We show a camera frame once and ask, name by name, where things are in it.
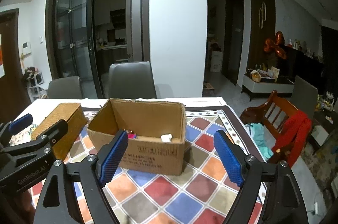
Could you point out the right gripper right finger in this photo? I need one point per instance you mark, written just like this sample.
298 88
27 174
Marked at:
283 201

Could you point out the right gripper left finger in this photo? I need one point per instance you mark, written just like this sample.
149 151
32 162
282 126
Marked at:
58 202

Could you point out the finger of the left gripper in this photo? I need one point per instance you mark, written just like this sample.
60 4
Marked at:
14 127
47 139

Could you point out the shiny candy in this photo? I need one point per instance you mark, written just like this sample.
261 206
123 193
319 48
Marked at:
131 135

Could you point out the woven wicker basket box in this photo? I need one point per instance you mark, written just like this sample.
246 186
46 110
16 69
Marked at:
73 114

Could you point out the white shoe rack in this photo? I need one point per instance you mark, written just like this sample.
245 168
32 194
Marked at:
33 80

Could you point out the red fu poster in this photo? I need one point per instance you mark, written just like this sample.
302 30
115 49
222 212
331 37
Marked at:
2 71

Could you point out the grey dining chair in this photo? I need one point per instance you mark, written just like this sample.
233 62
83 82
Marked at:
131 80
65 88

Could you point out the red garment on chair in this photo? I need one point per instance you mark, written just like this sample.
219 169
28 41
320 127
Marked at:
294 133

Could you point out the teal cloth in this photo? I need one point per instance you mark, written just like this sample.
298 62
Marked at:
256 131

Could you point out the colourful patterned tablecloth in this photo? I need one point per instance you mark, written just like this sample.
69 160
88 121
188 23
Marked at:
200 194

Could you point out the red wooden chair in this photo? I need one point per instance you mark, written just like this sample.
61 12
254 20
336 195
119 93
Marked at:
272 115

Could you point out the brown cardboard box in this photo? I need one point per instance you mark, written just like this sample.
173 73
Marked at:
149 120

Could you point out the white snack in box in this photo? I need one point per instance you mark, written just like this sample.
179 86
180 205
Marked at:
167 138

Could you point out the white low cabinet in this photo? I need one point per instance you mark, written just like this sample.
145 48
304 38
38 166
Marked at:
264 89

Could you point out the black sliding glass door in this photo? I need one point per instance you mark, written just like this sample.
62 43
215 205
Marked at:
70 43

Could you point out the red foil balloon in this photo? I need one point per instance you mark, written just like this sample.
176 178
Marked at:
275 45

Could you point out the wall intercom panel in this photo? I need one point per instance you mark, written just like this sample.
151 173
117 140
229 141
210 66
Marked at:
26 49

